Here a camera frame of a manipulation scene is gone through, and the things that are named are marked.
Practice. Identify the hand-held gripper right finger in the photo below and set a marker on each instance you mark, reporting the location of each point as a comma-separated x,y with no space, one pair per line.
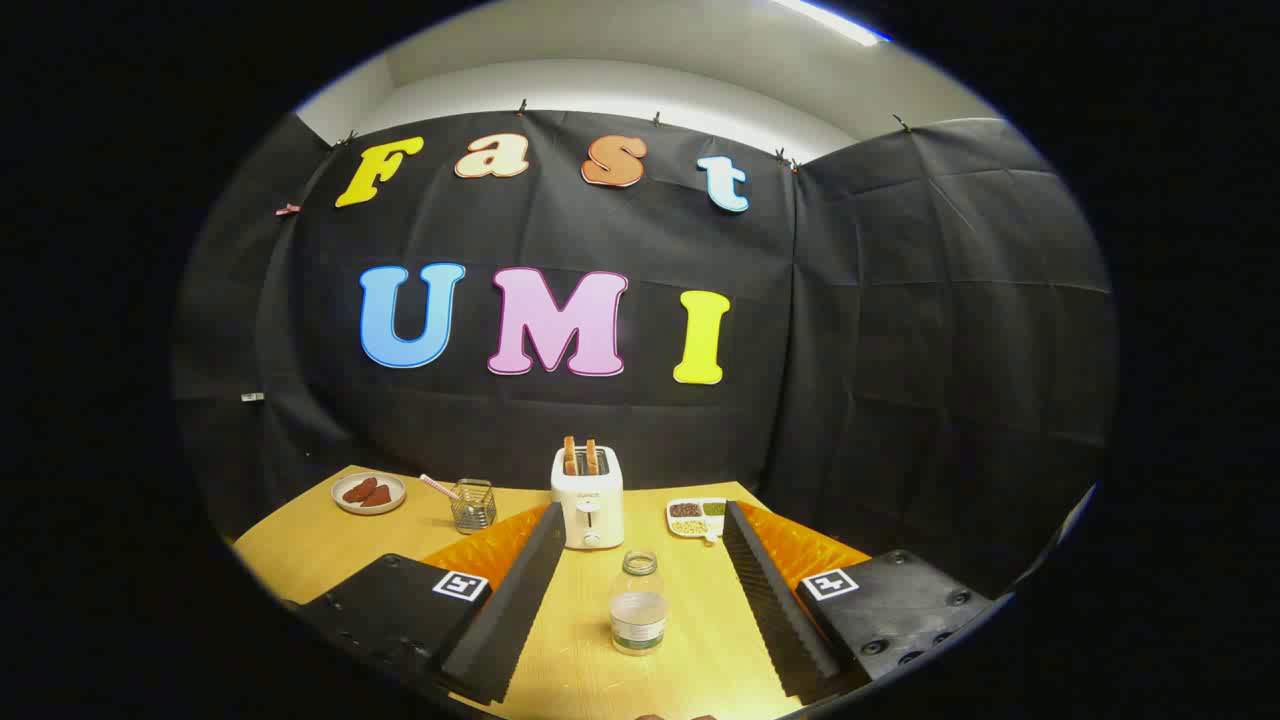
775,610

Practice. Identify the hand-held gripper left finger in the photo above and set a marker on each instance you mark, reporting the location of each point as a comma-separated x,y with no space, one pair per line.
505,610

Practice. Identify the clear plastic juice bottle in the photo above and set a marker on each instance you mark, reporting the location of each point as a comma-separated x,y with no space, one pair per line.
638,610

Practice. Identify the wooden table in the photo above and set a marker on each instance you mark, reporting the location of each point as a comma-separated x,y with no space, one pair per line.
585,660

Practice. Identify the white divided bean tray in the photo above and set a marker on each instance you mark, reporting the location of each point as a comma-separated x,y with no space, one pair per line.
690,518

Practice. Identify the white toaster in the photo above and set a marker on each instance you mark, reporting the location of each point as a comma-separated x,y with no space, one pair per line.
588,500

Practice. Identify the toast slice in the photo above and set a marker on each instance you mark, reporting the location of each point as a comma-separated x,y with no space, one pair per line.
569,455
592,457

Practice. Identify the small white round plate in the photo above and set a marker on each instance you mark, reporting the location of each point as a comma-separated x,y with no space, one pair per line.
395,483

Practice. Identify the brown meat slice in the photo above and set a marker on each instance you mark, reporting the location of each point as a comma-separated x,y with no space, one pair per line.
358,490
378,498

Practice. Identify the black backdrop cloth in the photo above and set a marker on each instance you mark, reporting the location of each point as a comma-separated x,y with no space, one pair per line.
900,350

